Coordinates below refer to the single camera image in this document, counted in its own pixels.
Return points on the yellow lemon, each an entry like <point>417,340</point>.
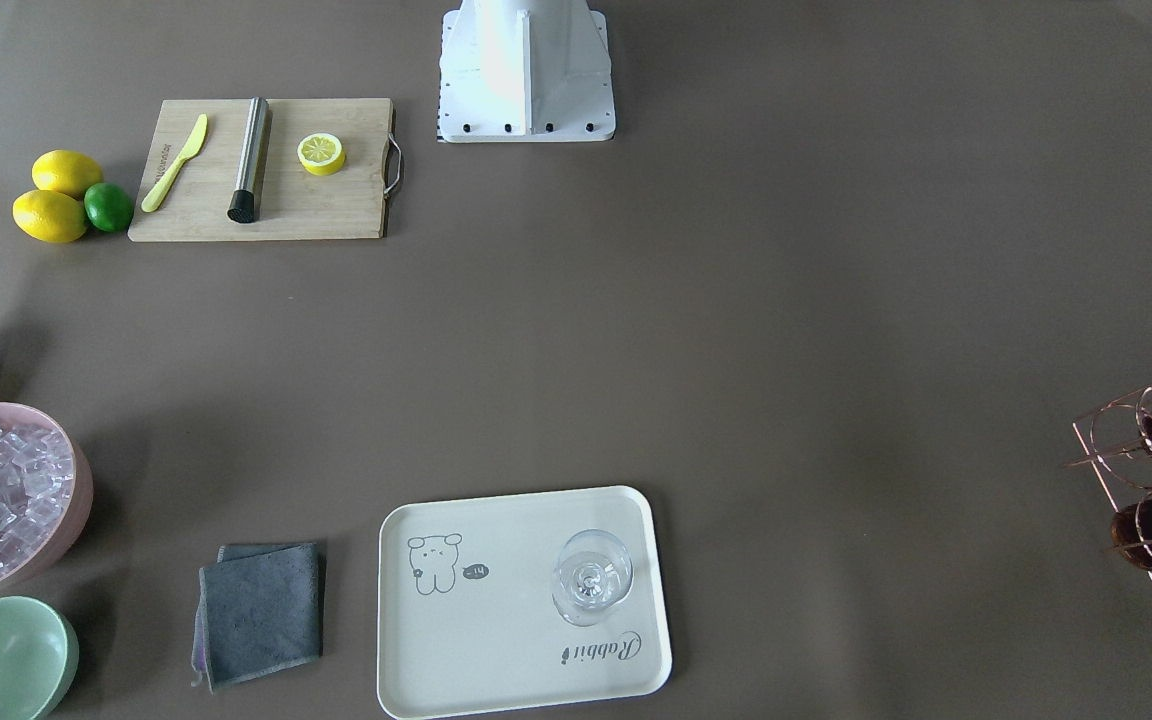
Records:
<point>66,171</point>
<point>50,216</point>

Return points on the green lime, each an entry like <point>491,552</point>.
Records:
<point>108,207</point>

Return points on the yellow plastic knife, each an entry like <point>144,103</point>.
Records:
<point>188,151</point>

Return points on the pink bowl of ice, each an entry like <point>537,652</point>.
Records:
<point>46,492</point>

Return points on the steel muddler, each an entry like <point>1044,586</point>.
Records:
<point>245,198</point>

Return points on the half lemon slice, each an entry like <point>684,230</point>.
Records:
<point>321,154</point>

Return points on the bamboo cutting board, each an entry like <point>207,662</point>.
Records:
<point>292,204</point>

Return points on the mint green bowl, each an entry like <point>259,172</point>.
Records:
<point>39,654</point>

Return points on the grey folded cloth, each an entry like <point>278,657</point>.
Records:
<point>260,611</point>

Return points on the cream serving tray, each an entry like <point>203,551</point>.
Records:
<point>465,620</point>

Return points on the clear wine glass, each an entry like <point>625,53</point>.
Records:
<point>593,575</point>

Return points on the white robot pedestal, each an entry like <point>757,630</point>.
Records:
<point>525,72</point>

